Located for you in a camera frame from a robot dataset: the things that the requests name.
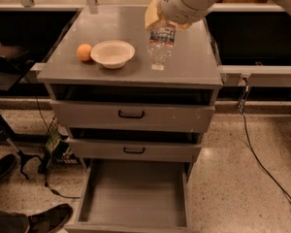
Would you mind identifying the black device on stand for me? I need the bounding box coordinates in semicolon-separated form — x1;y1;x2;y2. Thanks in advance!
0;42;35;74

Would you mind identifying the grey open bottom drawer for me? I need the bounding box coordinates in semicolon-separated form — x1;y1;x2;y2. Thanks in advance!
66;160;193;233

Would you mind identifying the black top drawer handle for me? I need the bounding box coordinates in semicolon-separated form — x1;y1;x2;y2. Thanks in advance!
117;110;146;119

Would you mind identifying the green packet on floor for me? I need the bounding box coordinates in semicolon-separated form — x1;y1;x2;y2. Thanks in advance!
45;131;72;159

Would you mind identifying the orange fruit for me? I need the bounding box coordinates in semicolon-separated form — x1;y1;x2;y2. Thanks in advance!
77;44;92;61

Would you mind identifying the black shoe lower left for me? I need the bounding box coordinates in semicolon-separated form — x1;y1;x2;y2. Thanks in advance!
0;202;74;233

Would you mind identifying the black shoe upper left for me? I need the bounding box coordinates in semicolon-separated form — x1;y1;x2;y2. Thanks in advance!
0;154;16;180

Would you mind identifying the black shoe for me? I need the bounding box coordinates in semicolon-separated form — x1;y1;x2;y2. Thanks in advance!
0;154;16;180
0;202;74;233

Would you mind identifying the black drawer handle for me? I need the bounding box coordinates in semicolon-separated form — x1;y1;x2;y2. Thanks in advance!
117;110;146;119
123;147;146;154

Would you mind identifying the grey middle drawer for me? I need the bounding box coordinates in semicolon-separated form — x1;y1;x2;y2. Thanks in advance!
68;138;201;162

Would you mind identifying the black middle drawer handle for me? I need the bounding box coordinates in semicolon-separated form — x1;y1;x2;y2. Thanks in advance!
123;147;146;154

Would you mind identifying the clear plastic water bottle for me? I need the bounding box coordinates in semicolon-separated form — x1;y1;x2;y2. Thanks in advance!
147;24;177;71

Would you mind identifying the white paper bowl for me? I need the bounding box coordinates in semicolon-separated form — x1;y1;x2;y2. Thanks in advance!
90;40;135;69

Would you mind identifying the black floor cable right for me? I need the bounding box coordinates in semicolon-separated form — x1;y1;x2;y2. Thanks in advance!
238;78;291;216

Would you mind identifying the grey drawer cabinet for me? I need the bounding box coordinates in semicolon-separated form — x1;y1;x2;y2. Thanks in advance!
37;5;224;180

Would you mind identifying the grey top drawer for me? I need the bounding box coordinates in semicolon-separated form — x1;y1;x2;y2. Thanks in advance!
50;100;214;133

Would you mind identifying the black cable left floor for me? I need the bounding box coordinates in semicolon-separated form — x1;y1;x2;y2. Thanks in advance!
23;76;81;200

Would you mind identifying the black tripod stand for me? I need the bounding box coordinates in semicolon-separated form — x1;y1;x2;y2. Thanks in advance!
0;115;50;180

